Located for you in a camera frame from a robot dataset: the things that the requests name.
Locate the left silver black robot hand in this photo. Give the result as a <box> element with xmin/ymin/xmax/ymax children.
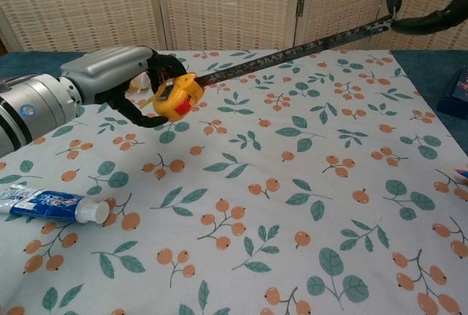
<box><xmin>60</xmin><ymin>46</ymin><xmax>189</xmax><ymax>129</ymax></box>

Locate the yellow tape measure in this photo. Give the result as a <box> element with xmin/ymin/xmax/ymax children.
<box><xmin>152</xmin><ymin>14</ymin><xmax>398</xmax><ymax>123</ymax></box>

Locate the tea bottle with cream label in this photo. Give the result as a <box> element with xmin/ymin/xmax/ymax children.
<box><xmin>128</xmin><ymin>72</ymin><xmax>151</xmax><ymax>94</ymax></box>

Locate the dark blue rectangular box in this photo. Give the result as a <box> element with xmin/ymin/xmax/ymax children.
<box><xmin>437</xmin><ymin>67</ymin><xmax>468</xmax><ymax>113</ymax></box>

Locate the woven folding screen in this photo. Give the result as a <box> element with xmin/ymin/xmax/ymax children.
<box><xmin>0</xmin><ymin>0</ymin><xmax>468</xmax><ymax>53</ymax></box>

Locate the blue white toothpaste tube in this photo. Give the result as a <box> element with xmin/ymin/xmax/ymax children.
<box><xmin>0</xmin><ymin>184</ymin><xmax>110</xmax><ymax>225</ymax></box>

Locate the floral leaf print tablecloth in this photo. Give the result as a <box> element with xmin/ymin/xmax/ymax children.
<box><xmin>0</xmin><ymin>48</ymin><xmax>468</xmax><ymax>315</ymax></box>

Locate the blue red snack bag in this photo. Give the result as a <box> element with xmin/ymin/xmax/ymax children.
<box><xmin>452</xmin><ymin>167</ymin><xmax>468</xmax><ymax>186</ymax></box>

